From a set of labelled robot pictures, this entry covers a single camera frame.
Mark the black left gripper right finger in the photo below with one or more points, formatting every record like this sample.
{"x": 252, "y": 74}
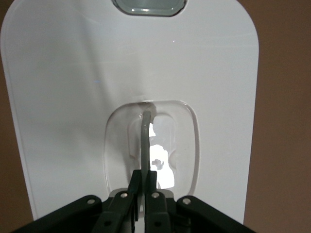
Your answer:
{"x": 158, "y": 213}

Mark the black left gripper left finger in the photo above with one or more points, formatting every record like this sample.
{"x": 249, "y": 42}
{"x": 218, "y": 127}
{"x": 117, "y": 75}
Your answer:
{"x": 116, "y": 213}

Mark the white plastic cutting board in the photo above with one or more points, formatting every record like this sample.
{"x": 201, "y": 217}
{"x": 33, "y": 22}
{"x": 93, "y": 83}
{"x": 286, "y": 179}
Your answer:
{"x": 73, "y": 97}

